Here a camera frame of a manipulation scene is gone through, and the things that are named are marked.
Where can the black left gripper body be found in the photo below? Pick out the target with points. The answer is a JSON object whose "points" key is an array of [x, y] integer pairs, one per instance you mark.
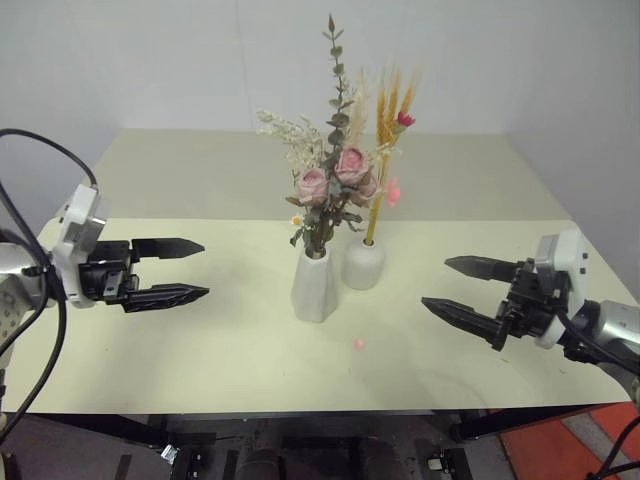
{"points": [[102, 272]]}

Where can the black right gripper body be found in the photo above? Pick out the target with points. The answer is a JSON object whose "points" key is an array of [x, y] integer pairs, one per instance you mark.
{"points": [[532, 305]]}

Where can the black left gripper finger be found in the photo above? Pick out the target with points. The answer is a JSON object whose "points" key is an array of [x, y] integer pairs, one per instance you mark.
{"points": [[165, 296], [165, 247]]}

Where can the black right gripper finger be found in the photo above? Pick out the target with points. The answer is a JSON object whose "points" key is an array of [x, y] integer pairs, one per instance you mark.
{"points": [[485, 268], [465, 317]]}

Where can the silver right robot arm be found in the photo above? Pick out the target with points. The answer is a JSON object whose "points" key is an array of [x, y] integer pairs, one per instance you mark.
{"points": [[617, 320]]}

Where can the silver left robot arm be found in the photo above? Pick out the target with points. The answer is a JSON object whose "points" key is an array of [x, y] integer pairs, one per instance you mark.
{"points": [[9, 267]]}

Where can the small pink fallen petal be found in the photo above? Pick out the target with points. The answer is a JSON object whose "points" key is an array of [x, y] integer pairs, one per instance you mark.
{"points": [[359, 344]]}

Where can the round white vase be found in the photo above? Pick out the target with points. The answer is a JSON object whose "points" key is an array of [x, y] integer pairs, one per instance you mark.
{"points": [[364, 265]]}

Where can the orange floor mat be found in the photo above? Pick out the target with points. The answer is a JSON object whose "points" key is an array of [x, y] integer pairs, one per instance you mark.
{"points": [[550, 445]]}

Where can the tall faceted white vase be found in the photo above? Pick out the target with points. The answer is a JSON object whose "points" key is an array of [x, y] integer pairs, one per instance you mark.
{"points": [[315, 290]]}

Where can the pink rose eucalyptus bouquet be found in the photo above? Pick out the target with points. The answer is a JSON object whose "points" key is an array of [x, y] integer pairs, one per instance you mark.
{"points": [[350, 161]]}

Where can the yellow wheat stalk bouquet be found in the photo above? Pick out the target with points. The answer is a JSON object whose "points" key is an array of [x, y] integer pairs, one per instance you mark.
{"points": [[386, 120]]}

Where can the dark rounded shape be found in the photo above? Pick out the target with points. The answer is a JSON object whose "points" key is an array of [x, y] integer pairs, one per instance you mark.
{"points": [[260, 467]]}

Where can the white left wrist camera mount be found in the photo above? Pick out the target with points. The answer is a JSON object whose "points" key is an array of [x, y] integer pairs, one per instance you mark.
{"points": [[75, 220]]}

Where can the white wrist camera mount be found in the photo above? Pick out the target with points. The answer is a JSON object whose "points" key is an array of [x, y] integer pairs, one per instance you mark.
{"points": [[75, 220], [567, 255]]}

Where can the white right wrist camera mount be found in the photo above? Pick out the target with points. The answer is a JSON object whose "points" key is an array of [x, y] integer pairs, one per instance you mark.
{"points": [[567, 255]]}

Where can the black metal table frame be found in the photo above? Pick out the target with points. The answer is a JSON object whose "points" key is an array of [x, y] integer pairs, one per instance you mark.
{"points": [[500, 421]]}

